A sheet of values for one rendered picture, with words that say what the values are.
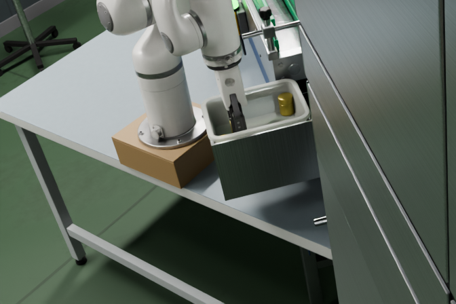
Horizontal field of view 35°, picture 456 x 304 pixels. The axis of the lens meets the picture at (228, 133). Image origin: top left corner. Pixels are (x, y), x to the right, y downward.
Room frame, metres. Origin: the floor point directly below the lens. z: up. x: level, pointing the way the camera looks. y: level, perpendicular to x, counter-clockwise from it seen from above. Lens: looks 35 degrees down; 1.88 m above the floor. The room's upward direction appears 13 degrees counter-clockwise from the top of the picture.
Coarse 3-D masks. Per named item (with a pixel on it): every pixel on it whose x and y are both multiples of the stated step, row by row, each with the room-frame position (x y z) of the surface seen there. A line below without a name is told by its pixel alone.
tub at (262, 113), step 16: (288, 80) 1.41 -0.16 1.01; (256, 96) 1.41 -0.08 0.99; (272, 96) 1.41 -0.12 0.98; (208, 112) 1.39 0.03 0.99; (224, 112) 1.40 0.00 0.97; (256, 112) 1.40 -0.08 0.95; (272, 112) 1.40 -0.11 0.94; (304, 112) 1.28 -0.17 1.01; (208, 128) 1.29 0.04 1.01; (224, 128) 1.38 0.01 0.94; (256, 128) 1.25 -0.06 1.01; (272, 128) 1.25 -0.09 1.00
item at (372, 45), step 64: (320, 0) 0.49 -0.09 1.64; (384, 0) 0.33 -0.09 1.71; (448, 0) 0.25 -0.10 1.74; (320, 64) 0.52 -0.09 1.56; (384, 64) 0.34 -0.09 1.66; (448, 64) 0.25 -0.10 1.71; (320, 128) 0.56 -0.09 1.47; (384, 128) 0.35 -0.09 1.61; (448, 128) 0.25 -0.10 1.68; (384, 192) 0.36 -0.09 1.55; (448, 192) 0.25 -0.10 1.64; (384, 256) 0.38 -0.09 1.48; (448, 256) 0.26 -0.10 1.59
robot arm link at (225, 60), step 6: (240, 48) 1.32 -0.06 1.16; (228, 54) 1.30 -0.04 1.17; (234, 54) 1.30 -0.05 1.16; (240, 54) 1.32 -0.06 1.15; (204, 60) 1.32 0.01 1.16; (210, 60) 1.31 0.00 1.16; (216, 60) 1.30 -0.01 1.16; (222, 60) 1.30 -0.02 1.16; (228, 60) 1.29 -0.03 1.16; (234, 60) 1.30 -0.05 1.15; (216, 66) 1.30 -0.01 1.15
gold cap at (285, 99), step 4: (284, 92) 1.40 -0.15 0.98; (288, 92) 1.40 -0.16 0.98; (280, 96) 1.39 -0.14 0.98; (284, 96) 1.39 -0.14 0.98; (288, 96) 1.38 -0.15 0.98; (280, 100) 1.38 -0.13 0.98; (284, 100) 1.37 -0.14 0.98; (288, 100) 1.37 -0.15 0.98; (292, 100) 1.38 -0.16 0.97; (280, 104) 1.38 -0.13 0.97; (284, 104) 1.37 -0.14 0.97; (288, 104) 1.37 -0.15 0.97; (292, 104) 1.38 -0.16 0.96; (280, 108) 1.38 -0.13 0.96; (284, 108) 1.37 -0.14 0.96; (288, 108) 1.37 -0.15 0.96; (292, 108) 1.38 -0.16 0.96; (280, 112) 1.38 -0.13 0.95; (284, 112) 1.37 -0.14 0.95; (288, 112) 1.37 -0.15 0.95; (292, 112) 1.37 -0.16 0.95
